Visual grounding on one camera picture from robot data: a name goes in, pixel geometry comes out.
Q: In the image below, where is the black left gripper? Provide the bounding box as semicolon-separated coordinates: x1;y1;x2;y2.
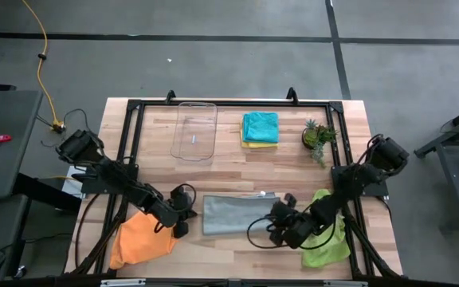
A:
164;184;198;241

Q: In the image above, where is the grey microfiber towel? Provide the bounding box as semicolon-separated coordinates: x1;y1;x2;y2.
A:
202;191;282;237

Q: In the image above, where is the orange microfiber towel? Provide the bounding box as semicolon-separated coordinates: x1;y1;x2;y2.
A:
108;210;180;271

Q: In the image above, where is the lime green microfiber towel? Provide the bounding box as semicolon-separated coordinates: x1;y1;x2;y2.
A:
300;187;351;269

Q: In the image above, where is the yellow microfiber towel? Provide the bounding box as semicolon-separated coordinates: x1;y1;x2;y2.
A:
239;119;280;150

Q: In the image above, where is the teal microfiber towel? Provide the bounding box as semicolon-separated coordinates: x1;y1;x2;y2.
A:
241;111;281;145

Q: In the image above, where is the clear plastic bin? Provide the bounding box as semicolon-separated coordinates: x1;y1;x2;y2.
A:
169;100;219;163

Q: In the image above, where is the potted succulent plant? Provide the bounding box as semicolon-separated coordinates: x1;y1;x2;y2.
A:
301;118;339;169

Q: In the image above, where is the black side table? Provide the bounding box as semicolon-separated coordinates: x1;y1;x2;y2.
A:
413;98;459;233

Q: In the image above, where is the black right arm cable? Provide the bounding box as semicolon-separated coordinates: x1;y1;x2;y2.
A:
245;214;339;252

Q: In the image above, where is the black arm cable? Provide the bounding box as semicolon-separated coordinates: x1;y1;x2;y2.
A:
245;214;339;252
73;192;104;273

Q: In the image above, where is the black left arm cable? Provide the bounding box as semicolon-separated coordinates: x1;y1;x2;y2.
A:
73;192;104;273

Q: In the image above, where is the black aluminium table frame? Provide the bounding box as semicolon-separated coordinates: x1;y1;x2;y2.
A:
64;86;404;280

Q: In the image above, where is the yellow power cable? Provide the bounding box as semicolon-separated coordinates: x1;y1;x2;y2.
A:
21;0;68;135

